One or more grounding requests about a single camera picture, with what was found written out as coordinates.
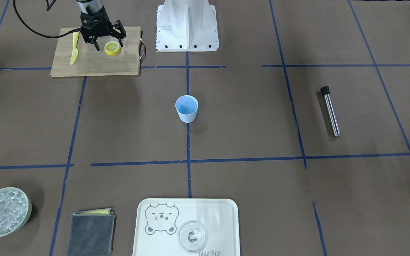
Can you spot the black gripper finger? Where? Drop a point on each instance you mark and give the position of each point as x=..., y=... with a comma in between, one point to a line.
x=119, y=32
x=95, y=43

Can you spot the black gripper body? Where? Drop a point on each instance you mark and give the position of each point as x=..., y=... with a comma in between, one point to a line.
x=116, y=29

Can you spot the yellow lemon half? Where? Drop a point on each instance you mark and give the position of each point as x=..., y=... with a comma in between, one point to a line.
x=112, y=48

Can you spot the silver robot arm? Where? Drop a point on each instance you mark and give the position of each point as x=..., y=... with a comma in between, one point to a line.
x=91, y=7

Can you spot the light blue plastic cup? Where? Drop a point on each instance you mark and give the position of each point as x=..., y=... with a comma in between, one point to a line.
x=187, y=107

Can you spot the wooden cutting board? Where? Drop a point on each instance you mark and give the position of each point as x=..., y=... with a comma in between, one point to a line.
x=91, y=62

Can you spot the yellow plastic knife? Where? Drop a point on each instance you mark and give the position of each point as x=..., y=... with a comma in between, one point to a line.
x=75, y=51

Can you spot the cream bear tray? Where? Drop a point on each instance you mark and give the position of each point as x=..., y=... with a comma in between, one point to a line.
x=158, y=222

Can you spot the green bowl of ice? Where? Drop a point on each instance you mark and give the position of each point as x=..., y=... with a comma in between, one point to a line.
x=15, y=210

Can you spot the grey folded cloth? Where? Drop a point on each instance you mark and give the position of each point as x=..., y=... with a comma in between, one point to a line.
x=91, y=233

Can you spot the clear wine glass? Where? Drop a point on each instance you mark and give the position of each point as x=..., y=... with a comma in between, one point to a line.
x=193, y=236

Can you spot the steel muddler black tip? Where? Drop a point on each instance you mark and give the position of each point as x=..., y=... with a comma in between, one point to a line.
x=325, y=91

